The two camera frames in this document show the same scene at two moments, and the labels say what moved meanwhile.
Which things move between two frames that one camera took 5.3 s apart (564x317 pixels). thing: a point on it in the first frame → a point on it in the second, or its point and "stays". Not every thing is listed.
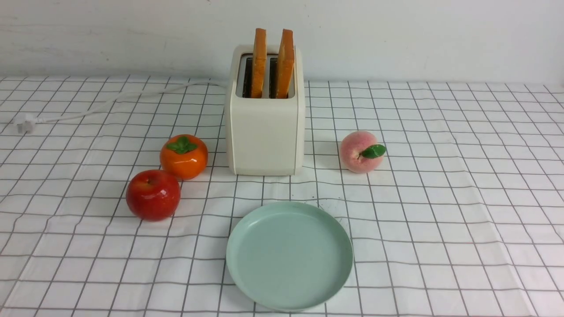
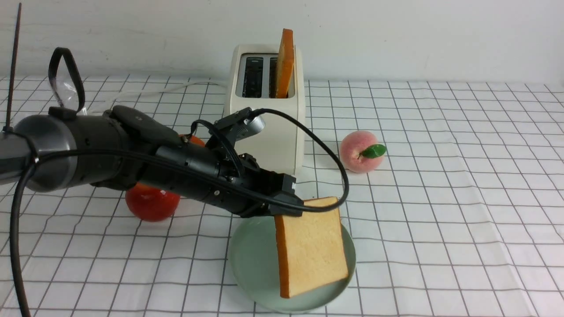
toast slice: (259, 59) → (310, 249)
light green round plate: (290, 256) stays
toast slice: (286, 63) stays
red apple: (153, 195) stays
